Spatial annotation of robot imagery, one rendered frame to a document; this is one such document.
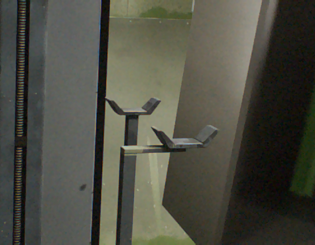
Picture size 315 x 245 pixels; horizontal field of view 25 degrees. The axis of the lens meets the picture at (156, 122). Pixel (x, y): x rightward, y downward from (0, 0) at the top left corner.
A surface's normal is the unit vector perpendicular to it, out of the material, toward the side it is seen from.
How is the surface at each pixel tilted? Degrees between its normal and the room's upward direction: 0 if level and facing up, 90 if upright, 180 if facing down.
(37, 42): 90
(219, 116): 91
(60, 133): 90
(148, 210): 57
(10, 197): 90
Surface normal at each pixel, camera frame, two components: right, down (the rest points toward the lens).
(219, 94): -0.90, 0.04
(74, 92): 0.34, 0.21
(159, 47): 0.32, -0.36
